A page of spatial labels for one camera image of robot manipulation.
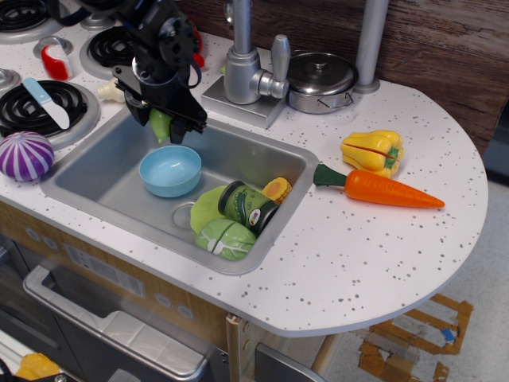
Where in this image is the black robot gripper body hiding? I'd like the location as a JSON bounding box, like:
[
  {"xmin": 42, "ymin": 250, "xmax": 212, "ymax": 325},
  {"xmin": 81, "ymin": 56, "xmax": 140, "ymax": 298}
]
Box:
[{"xmin": 112, "ymin": 15, "xmax": 208, "ymax": 134}]

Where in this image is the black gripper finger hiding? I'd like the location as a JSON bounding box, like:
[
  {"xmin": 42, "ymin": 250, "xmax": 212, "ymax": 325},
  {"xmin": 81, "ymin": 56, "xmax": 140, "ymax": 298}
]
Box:
[
  {"xmin": 169, "ymin": 117, "xmax": 191, "ymax": 144},
  {"xmin": 125, "ymin": 93, "xmax": 151, "ymax": 126}
]

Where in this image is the green toy pear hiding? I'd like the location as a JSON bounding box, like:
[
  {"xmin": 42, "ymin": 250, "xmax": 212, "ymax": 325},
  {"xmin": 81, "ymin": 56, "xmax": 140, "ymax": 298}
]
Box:
[{"xmin": 149, "ymin": 108, "xmax": 173, "ymax": 143}]

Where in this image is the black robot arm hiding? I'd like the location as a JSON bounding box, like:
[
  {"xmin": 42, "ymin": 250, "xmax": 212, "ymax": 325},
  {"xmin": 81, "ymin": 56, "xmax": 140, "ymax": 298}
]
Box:
[{"xmin": 78, "ymin": 1, "xmax": 207, "ymax": 144}]

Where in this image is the light blue plastic bowl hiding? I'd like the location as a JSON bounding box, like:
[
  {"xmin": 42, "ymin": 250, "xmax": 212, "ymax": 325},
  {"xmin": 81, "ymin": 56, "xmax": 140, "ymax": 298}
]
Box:
[{"xmin": 138, "ymin": 146, "xmax": 202, "ymax": 198}]

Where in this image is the cream toy squeeze bottle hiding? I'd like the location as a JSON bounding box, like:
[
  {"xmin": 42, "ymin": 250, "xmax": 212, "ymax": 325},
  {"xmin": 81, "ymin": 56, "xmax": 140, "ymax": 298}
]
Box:
[{"xmin": 96, "ymin": 78, "xmax": 125, "ymax": 103}]

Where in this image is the red toy chili pepper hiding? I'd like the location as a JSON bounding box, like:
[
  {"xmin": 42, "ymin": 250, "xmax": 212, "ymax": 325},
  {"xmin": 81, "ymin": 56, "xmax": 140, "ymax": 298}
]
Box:
[{"xmin": 192, "ymin": 30, "xmax": 205, "ymax": 68}]

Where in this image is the middle black stove burner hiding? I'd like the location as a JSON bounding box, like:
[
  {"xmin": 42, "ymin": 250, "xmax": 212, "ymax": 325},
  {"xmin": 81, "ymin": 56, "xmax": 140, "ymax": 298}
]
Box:
[{"xmin": 80, "ymin": 26, "xmax": 134, "ymax": 80}]

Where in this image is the black stove burner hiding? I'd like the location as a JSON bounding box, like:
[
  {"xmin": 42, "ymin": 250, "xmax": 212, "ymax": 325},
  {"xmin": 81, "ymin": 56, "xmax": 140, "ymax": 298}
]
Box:
[
  {"xmin": 1, "ymin": 80, "xmax": 100, "ymax": 150},
  {"xmin": 1, "ymin": 0, "xmax": 63, "ymax": 45},
  {"xmin": 80, "ymin": 26, "xmax": 134, "ymax": 80}
]

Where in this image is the grey toy sink basin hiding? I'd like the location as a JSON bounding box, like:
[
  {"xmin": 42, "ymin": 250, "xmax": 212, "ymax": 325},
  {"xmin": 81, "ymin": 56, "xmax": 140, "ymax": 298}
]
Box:
[{"xmin": 41, "ymin": 108, "xmax": 319, "ymax": 275}]

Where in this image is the grey toy faucet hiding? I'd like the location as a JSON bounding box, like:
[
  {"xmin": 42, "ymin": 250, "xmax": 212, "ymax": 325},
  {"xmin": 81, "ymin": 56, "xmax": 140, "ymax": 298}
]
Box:
[{"xmin": 201, "ymin": 0, "xmax": 291, "ymax": 130}]

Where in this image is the grey stove knob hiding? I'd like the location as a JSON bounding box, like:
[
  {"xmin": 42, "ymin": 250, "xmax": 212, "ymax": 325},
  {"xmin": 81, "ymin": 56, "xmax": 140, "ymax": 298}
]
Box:
[{"xmin": 80, "ymin": 14, "xmax": 116, "ymax": 31}]

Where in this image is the light green toy lettuce leaf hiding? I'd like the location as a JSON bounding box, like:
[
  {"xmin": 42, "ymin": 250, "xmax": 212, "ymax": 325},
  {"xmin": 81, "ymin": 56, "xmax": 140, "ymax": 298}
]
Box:
[{"xmin": 190, "ymin": 185, "xmax": 227, "ymax": 234}]

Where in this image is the red white toy slice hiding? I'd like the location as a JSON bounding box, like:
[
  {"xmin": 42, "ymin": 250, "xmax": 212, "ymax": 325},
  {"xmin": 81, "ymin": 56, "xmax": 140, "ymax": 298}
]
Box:
[{"xmin": 41, "ymin": 45, "xmax": 72, "ymax": 81}]

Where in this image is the green toy pea can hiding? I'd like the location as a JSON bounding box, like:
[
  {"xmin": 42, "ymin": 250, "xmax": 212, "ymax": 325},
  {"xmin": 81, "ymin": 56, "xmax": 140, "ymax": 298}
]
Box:
[{"xmin": 218, "ymin": 181, "xmax": 279, "ymax": 236}]

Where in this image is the yellow toy corn piece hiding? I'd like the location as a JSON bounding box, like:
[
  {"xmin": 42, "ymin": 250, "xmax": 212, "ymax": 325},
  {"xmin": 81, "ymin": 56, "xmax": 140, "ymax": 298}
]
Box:
[{"xmin": 262, "ymin": 177, "xmax": 292, "ymax": 205}]

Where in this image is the front black stove burner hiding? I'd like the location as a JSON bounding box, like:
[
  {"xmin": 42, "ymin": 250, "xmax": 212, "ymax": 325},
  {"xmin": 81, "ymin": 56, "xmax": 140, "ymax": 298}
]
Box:
[{"xmin": 1, "ymin": 80, "xmax": 100, "ymax": 150}]

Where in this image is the green toy cabbage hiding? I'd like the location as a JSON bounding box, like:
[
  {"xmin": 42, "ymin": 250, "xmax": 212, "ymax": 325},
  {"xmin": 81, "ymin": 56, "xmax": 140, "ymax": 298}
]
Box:
[{"xmin": 195, "ymin": 219, "xmax": 257, "ymax": 261}]

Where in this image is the purple striped toy onion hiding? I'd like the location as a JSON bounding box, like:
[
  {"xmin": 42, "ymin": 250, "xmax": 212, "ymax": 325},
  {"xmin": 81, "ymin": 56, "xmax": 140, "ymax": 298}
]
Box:
[{"xmin": 1, "ymin": 131, "xmax": 54, "ymax": 181}]

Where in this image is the small steel pot with lid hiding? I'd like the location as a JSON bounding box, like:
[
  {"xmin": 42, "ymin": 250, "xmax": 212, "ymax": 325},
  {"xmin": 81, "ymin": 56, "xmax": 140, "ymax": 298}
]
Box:
[{"xmin": 286, "ymin": 53, "xmax": 358, "ymax": 115}]

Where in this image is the rear black stove burner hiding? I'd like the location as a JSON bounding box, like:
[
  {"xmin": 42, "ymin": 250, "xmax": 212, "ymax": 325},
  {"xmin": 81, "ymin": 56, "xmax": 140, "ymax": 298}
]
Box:
[{"xmin": 1, "ymin": 0, "xmax": 63, "ymax": 45}]

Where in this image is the orange toy carrot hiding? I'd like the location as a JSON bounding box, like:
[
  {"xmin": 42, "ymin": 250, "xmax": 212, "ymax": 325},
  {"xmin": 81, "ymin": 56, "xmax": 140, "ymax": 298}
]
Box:
[{"xmin": 313, "ymin": 164, "xmax": 445, "ymax": 209}]

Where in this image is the yellow toy bell pepper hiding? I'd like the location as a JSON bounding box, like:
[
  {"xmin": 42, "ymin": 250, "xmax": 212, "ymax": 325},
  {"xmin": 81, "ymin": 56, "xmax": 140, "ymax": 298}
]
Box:
[{"xmin": 340, "ymin": 130, "xmax": 404, "ymax": 178}]

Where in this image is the grey toy oven door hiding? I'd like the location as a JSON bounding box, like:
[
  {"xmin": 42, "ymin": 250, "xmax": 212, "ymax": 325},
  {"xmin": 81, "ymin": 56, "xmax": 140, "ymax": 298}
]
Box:
[{"xmin": 23, "ymin": 266, "xmax": 214, "ymax": 381}]

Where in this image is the grey vertical pole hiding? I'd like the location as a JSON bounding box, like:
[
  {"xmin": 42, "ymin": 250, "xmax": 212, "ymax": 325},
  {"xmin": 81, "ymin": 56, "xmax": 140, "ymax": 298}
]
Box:
[{"xmin": 355, "ymin": 0, "xmax": 389, "ymax": 94}]

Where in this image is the blue handled toy knife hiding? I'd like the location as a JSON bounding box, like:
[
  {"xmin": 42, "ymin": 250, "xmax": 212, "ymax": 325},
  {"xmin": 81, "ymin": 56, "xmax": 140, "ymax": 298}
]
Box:
[{"xmin": 22, "ymin": 78, "xmax": 70, "ymax": 130}]

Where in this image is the yellow object with black cable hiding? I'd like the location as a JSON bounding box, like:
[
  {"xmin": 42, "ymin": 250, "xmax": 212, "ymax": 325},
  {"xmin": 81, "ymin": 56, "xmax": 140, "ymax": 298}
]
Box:
[{"xmin": 1, "ymin": 353, "xmax": 60, "ymax": 381}]

